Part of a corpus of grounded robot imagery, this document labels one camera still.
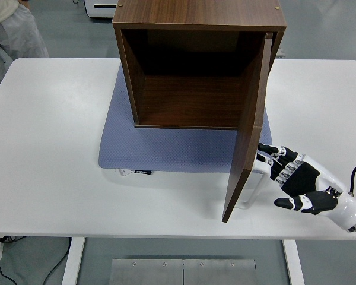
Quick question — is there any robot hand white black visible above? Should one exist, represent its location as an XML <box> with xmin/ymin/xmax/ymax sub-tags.
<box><xmin>256</xmin><ymin>143</ymin><xmax>356</xmax><ymax>232</ymax></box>

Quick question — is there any brown wooden cabinet door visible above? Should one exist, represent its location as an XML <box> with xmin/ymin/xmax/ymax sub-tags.
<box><xmin>221</xmin><ymin>31</ymin><xmax>274</xmax><ymax>223</ymax></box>

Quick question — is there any brown wooden cabinet body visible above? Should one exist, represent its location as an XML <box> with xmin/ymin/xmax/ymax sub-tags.
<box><xmin>112</xmin><ymin>0</ymin><xmax>287</xmax><ymax>131</ymax></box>

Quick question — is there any white table leg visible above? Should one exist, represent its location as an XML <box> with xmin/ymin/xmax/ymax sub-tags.
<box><xmin>61</xmin><ymin>237</ymin><xmax>86</xmax><ymax>285</ymax></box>
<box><xmin>282</xmin><ymin>239</ymin><xmax>306</xmax><ymax>285</ymax></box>

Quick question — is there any grey metal plate with screws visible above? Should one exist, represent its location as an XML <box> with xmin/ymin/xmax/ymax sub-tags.
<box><xmin>182</xmin><ymin>259</ymin><xmax>256</xmax><ymax>285</ymax></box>
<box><xmin>109</xmin><ymin>259</ymin><xmax>184</xmax><ymax>285</ymax></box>

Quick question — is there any blue-grey textured mat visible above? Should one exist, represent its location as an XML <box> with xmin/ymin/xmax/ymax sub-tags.
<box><xmin>98</xmin><ymin>64</ymin><xmax>273</xmax><ymax>174</ymax></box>

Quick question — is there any white appliance with black slot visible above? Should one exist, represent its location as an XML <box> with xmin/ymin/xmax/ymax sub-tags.
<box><xmin>83</xmin><ymin>0</ymin><xmax>122</xmax><ymax>19</ymax></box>

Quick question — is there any person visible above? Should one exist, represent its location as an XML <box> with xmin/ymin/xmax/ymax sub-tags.
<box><xmin>0</xmin><ymin>0</ymin><xmax>50</xmax><ymax>103</ymax></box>

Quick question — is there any white cabinet door handle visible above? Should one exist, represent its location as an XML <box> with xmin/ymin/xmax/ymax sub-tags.
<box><xmin>236</xmin><ymin>160</ymin><xmax>272</xmax><ymax>211</ymax></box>

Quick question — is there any black floor cable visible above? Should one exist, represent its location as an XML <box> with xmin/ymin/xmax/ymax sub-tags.
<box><xmin>0</xmin><ymin>236</ymin><xmax>72</xmax><ymax>285</ymax></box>

